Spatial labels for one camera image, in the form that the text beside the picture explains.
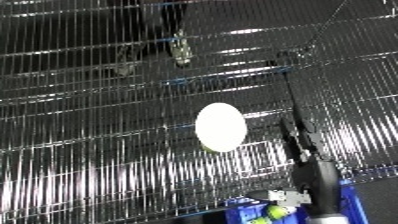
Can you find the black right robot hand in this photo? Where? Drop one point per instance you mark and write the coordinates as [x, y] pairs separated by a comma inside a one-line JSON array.
[[318, 181]]

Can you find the pale right robot arm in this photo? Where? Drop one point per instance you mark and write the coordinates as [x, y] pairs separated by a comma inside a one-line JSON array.
[[329, 219]]

